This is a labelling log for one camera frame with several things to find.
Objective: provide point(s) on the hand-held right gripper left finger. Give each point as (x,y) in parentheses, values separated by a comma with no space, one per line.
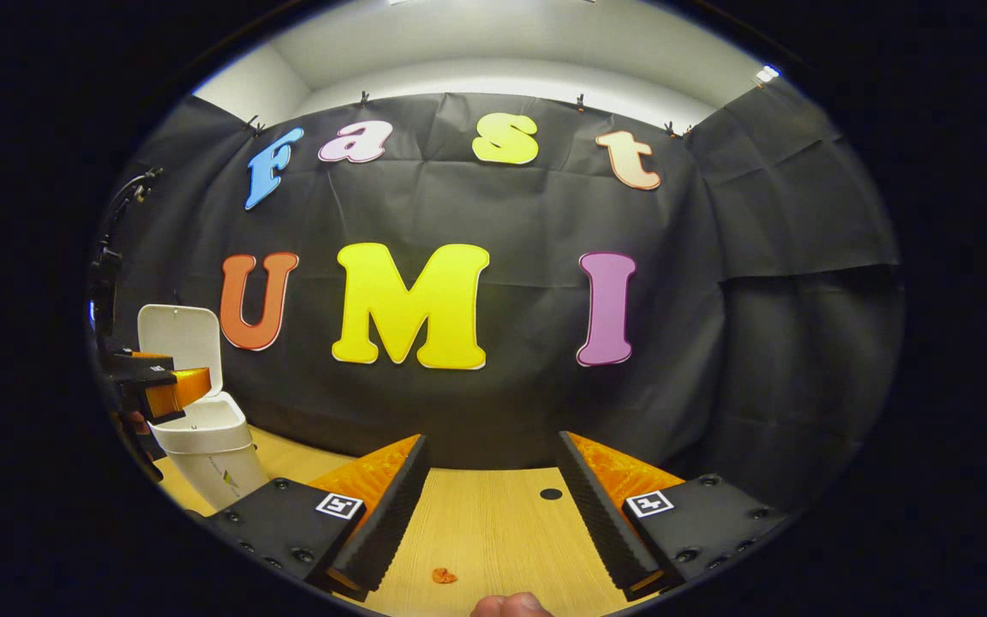
(395,514)

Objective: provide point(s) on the ceiling light panel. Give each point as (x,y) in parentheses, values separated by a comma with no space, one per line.
(766,74)

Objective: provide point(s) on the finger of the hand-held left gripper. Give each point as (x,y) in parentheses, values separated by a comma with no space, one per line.
(146,356)
(185,387)

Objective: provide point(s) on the black backdrop cloth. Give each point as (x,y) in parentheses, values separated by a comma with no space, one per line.
(528,214)

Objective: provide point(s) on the white desktop garbage bin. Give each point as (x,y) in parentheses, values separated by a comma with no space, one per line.
(219,471)

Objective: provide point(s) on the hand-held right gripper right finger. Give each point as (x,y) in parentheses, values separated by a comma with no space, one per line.
(601,514)

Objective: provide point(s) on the orange paper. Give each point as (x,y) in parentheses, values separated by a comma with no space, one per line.
(444,576)

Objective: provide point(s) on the wooden desktop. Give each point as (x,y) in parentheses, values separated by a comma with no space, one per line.
(493,531)

